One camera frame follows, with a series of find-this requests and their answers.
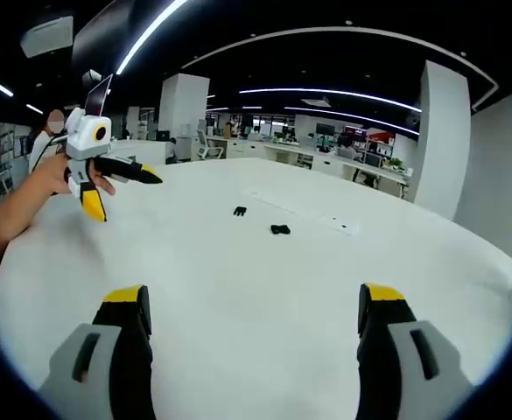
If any white office chair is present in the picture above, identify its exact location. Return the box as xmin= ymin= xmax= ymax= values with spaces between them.
xmin=196 ymin=129 xmax=227 ymax=160

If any white office desk row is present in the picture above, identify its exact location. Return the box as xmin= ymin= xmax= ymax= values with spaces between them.
xmin=205 ymin=134 xmax=410 ymax=199

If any tilted dark monitor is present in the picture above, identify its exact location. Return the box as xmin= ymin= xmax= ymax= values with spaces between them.
xmin=84 ymin=73 xmax=115 ymax=118

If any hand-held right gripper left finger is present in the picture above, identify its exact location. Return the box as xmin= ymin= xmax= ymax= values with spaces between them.
xmin=38 ymin=283 xmax=158 ymax=420

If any white ceiling air conditioner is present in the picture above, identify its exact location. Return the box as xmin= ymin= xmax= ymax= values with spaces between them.
xmin=20 ymin=16 xmax=74 ymax=58

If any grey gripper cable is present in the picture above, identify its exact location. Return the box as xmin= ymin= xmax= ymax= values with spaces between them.
xmin=28 ymin=133 xmax=70 ymax=172

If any person's left hand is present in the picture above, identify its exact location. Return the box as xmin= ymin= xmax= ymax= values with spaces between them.
xmin=32 ymin=153 xmax=116 ymax=197

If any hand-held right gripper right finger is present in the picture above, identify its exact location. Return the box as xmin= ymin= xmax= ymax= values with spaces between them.
xmin=356 ymin=283 xmax=475 ymax=420

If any white table cable cover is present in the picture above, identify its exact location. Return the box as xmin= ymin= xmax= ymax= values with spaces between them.
xmin=242 ymin=186 xmax=361 ymax=236

